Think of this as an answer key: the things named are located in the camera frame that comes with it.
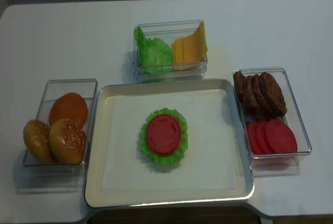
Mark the brown meat patty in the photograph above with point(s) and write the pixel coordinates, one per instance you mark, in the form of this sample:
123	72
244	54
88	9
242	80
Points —
259	96
239	85
273	94
253	103

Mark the green lettuce in container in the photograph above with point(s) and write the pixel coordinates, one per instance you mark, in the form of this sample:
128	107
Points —
155	56

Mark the clear lettuce cheese container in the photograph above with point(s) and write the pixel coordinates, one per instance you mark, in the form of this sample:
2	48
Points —
169	32

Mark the flat yellow cheese slices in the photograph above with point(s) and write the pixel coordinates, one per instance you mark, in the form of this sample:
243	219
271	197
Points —
177	53

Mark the upright yellow cheese slice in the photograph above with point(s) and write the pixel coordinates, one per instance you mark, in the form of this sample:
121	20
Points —
195	45

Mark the green lettuce leaf on tray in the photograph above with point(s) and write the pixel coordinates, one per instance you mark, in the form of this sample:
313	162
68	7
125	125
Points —
170	159

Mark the red tomato slice on tray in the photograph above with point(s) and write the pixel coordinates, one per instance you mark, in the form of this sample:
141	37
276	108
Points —
163	134

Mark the white paper sheet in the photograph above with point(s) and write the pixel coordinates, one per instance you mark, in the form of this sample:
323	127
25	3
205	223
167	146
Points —
207	163

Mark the left red tomato slice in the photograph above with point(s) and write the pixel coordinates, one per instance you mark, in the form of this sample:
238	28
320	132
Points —
252	130

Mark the smooth orange bun half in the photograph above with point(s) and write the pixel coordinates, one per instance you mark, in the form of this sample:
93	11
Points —
69	106

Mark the right sesame bun top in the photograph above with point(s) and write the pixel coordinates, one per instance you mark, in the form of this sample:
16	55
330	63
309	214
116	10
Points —
67	141

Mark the sesame bun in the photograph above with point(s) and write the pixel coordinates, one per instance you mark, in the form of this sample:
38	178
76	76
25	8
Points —
67	141
36	136

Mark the middle red tomato slice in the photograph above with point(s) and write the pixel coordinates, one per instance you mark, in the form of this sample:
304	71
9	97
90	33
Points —
261	138

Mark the clear patty tomato container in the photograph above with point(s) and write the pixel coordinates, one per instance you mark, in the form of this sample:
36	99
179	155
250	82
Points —
292	119

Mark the front red tomato slice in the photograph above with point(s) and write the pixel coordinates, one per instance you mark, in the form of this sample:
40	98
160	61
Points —
280	137

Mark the silver metal tray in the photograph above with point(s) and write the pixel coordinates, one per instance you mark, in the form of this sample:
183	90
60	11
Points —
96	196

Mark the clear plastic bun container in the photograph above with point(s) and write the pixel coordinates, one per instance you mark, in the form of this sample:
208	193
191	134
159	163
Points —
54	89

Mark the left sesame bun top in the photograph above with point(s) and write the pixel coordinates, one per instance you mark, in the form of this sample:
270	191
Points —
36	136

